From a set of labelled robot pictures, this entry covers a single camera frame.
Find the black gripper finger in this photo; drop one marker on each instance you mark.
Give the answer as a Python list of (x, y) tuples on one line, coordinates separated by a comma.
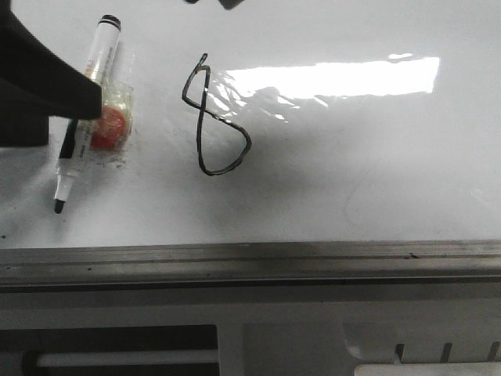
[(225, 4), (35, 85)]

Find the white black whiteboard marker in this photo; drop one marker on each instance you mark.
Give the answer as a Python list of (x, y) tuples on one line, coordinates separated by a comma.
[(78, 135)]

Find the red round magnet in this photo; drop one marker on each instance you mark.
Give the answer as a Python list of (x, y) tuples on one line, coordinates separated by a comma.
[(110, 130)]

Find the clear adhesive tape piece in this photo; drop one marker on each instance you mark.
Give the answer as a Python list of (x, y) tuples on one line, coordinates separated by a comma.
[(118, 95)]

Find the white whiteboard surface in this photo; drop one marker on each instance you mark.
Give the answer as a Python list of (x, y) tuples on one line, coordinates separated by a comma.
[(275, 121)]

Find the white tray bottom right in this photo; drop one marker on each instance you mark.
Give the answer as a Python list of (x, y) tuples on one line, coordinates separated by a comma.
[(438, 369)]

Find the grey aluminium whiteboard frame rail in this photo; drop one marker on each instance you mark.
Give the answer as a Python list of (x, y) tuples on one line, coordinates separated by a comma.
[(243, 262)]

